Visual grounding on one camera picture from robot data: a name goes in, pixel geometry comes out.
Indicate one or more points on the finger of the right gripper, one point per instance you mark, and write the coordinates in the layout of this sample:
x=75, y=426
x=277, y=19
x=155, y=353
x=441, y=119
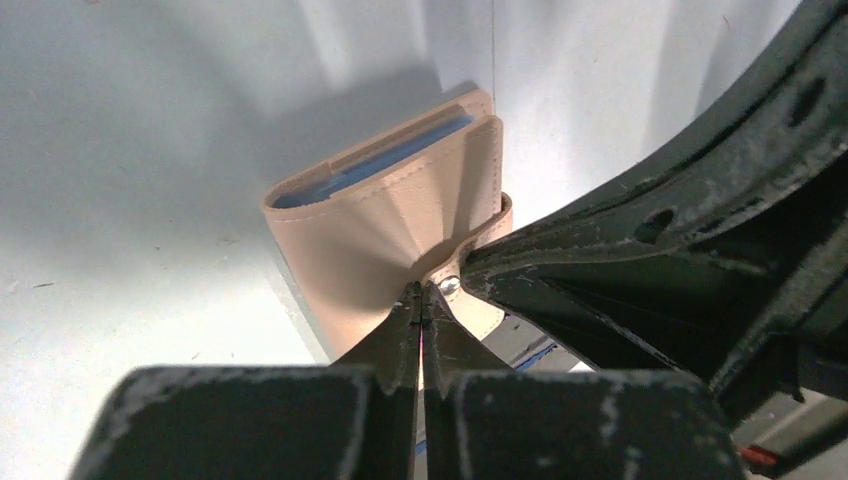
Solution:
x=724, y=252

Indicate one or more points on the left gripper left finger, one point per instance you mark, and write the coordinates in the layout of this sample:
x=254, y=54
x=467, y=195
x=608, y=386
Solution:
x=352, y=419

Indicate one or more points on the tan leather card holder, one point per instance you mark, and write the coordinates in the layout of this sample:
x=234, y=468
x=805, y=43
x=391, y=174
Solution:
x=406, y=205

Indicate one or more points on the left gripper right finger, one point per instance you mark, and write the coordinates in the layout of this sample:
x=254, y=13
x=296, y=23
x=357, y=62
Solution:
x=486, y=420

